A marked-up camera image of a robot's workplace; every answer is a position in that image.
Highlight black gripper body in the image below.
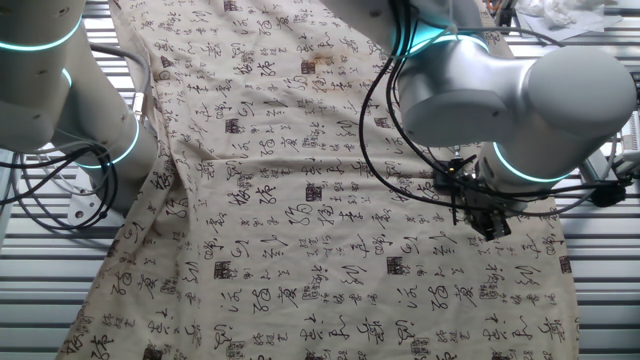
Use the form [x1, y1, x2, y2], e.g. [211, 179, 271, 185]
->
[464, 194, 510, 227]

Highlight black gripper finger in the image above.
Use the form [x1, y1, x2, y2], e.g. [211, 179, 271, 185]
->
[479, 217, 501, 242]
[493, 212, 514, 238]

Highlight black C-clamp with silver screw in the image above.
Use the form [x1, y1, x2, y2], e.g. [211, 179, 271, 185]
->
[433, 143, 506, 214]

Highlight short black hour hand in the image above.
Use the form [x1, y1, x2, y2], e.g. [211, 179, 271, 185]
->
[451, 153, 479, 172]

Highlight black clamp at right edge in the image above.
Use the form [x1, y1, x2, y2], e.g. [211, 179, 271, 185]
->
[613, 149, 640, 180]

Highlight beige calligraphy print cloth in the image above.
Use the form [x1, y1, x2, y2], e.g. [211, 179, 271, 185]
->
[54, 0, 581, 360]

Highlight white crumpled tissue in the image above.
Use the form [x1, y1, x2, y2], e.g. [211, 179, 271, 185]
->
[517, 0, 606, 29]

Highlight grey paper sheet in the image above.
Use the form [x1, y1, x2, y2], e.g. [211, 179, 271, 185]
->
[517, 9, 624, 44]

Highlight black camera cable with plug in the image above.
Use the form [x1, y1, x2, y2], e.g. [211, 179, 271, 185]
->
[384, 29, 631, 219]

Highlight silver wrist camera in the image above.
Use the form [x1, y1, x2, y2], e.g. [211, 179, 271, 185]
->
[579, 148, 619, 185]

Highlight thick black gripper cable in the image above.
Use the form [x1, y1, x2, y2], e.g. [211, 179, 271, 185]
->
[357, 0, 481, 211]

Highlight black cable bundle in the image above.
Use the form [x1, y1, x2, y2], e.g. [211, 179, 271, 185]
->
[0, 143, 120, 231]

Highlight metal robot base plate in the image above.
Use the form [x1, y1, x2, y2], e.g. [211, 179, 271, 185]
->
[67, 189, 126, 226]

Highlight grey sheathed cable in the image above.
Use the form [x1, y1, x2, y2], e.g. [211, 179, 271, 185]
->
[87, 42, 151, 131]

